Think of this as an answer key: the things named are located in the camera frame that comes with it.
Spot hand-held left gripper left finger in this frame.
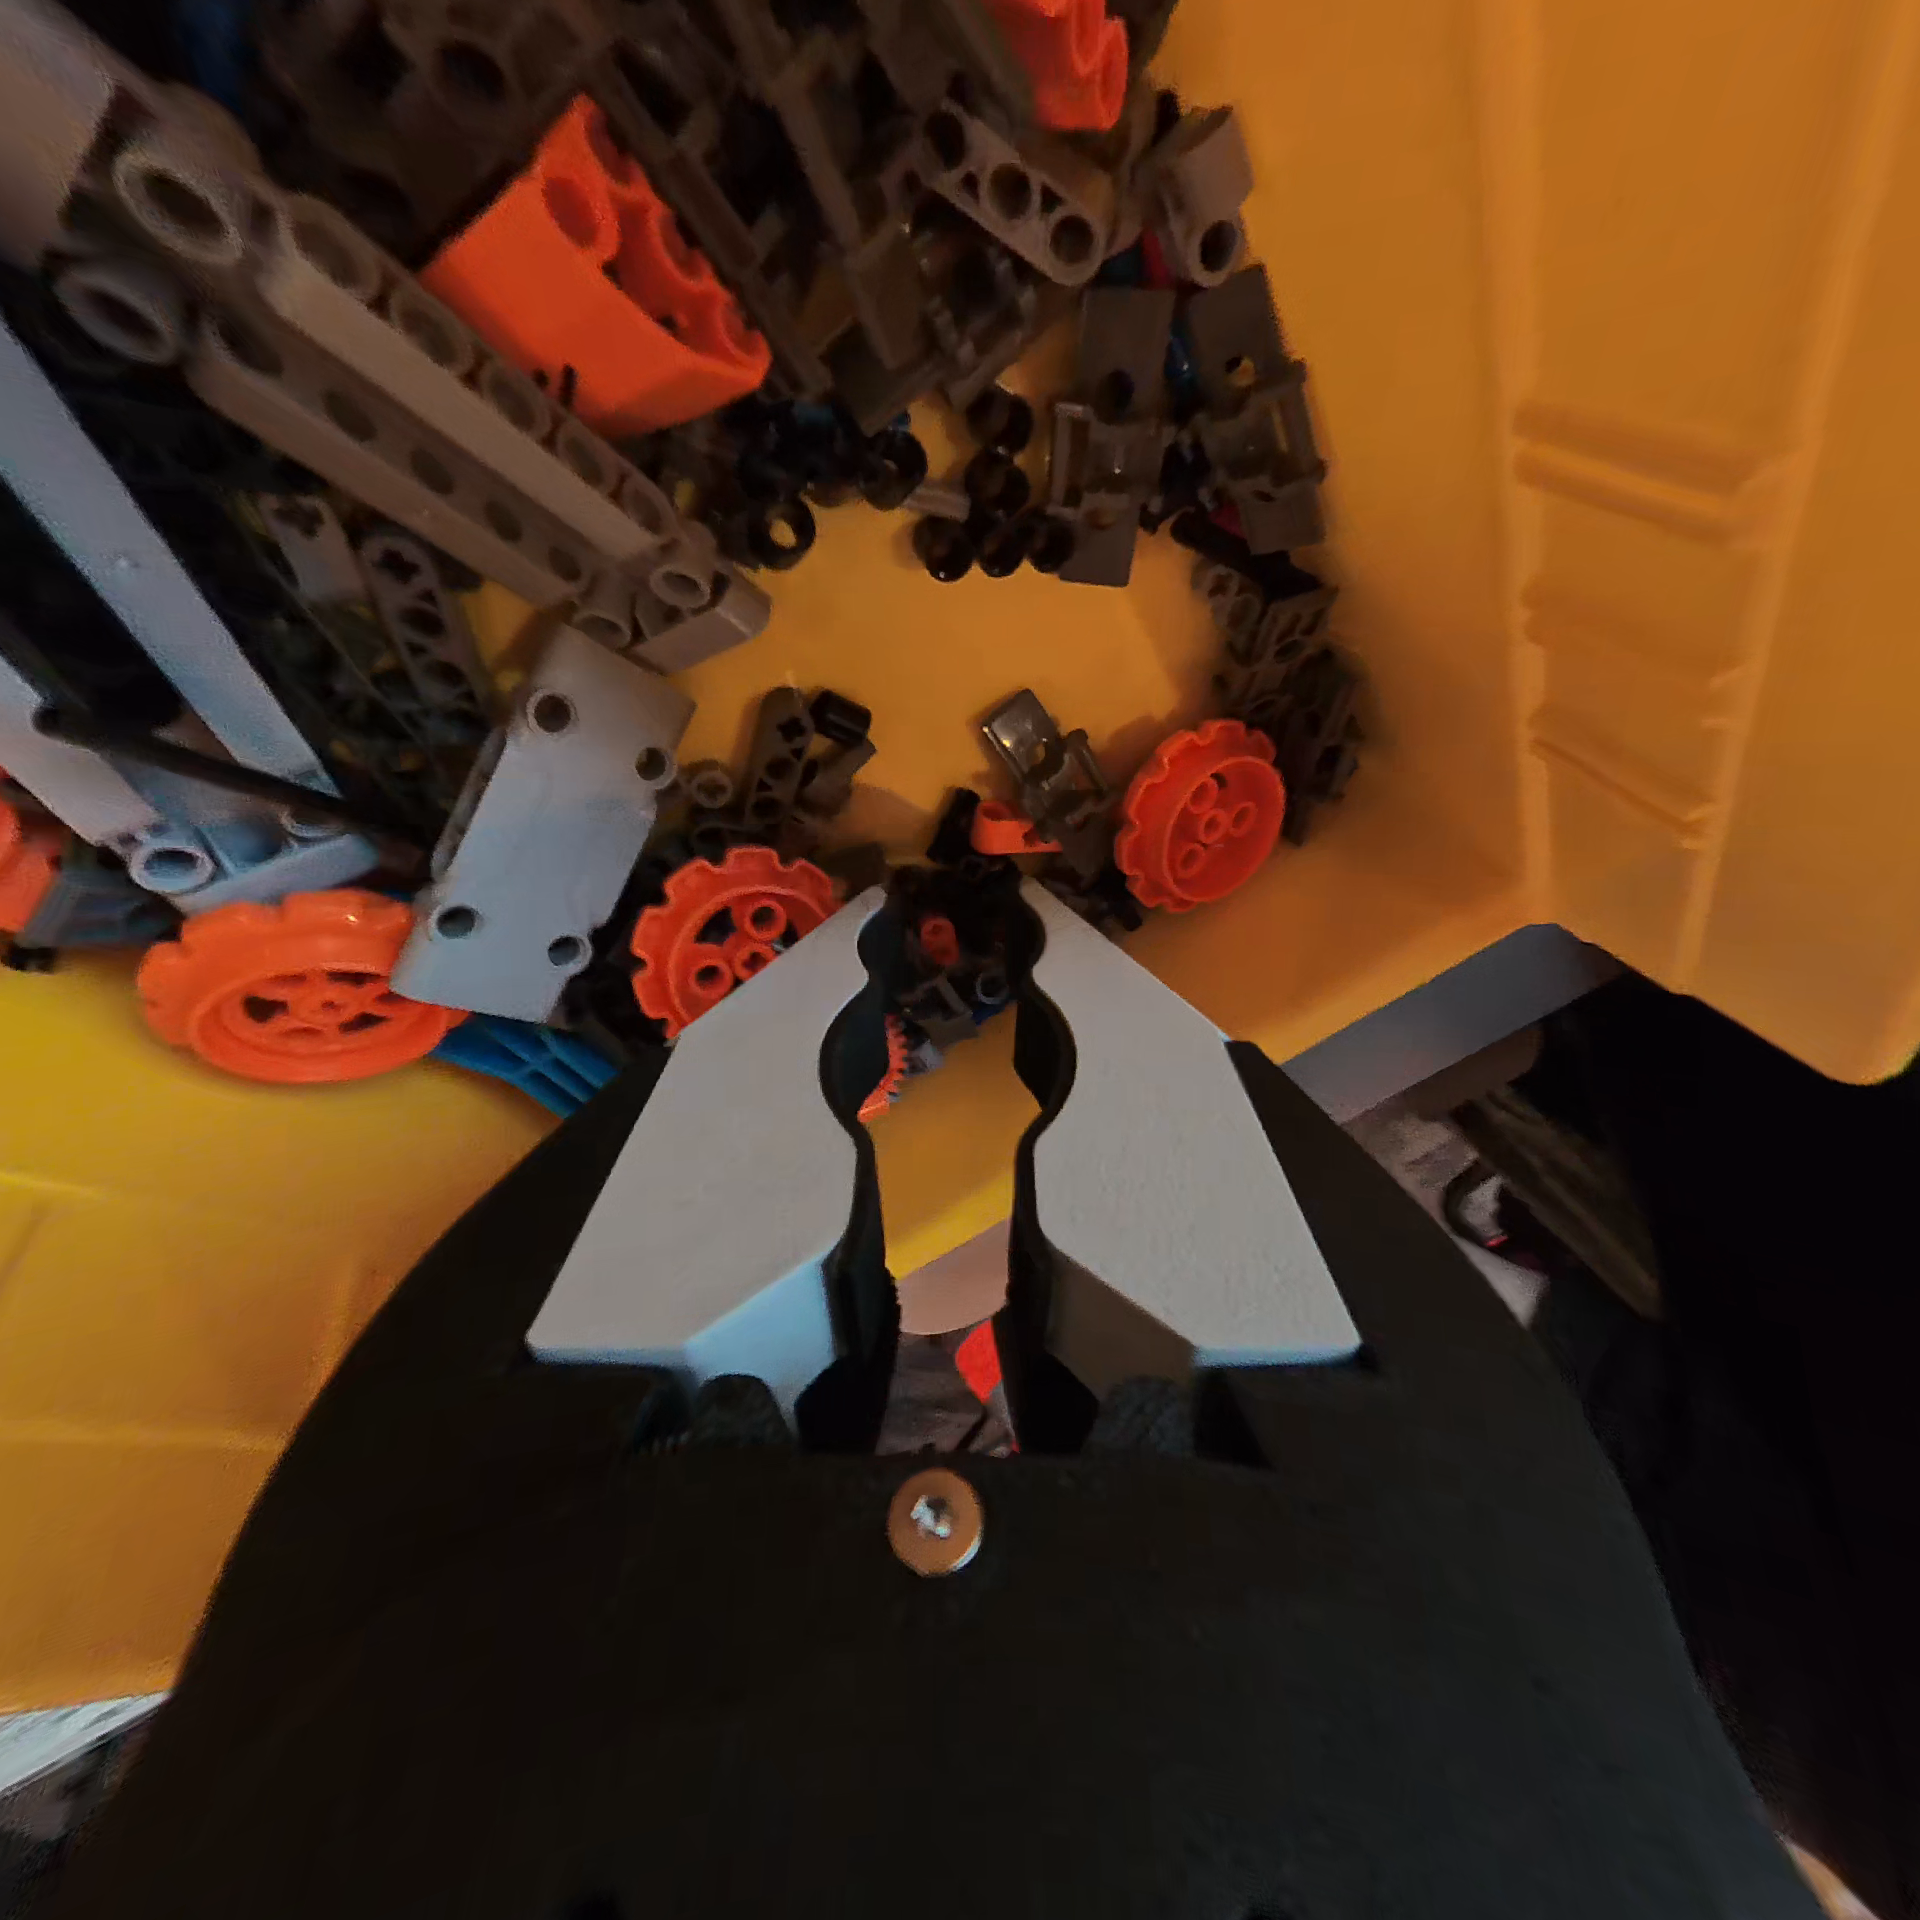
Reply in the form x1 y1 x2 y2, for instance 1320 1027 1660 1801
526 884 904 1455

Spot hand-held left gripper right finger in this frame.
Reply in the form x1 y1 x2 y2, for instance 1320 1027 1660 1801
1006 879 1366 1455

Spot orange gear wheel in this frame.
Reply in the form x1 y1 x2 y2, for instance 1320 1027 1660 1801
1116 717 1293 919
136 888 470 1084
628 847 846 1040

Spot yellow plastic bin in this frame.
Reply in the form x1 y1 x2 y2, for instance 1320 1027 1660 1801
0 0 1920 1720

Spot pile of dark building bricks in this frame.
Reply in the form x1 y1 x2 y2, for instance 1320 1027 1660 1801
0 0 1370 1080

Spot dark grey track link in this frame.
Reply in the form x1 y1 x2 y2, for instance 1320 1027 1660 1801
982 687 1116 847

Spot blue curved brick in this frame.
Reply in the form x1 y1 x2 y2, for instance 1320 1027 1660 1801
432 1014 628 1120

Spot light grey holed block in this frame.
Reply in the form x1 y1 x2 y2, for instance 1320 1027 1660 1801
119 807 380 905

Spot long plain grey bar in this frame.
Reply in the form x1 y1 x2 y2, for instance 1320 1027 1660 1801
0 321 345 847

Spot long grey holed beam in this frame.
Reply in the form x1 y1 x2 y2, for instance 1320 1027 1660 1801
62 90 775 678

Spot white printed paper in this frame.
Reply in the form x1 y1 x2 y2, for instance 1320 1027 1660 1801
0 1690 171 1801

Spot orange curved panel brick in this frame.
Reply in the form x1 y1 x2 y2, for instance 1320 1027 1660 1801
422 93 775 438

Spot orange rounded brick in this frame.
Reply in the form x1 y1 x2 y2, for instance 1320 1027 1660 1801
990 0 1134 134

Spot grey frame block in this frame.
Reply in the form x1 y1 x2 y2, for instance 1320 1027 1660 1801
390 629 695 1022

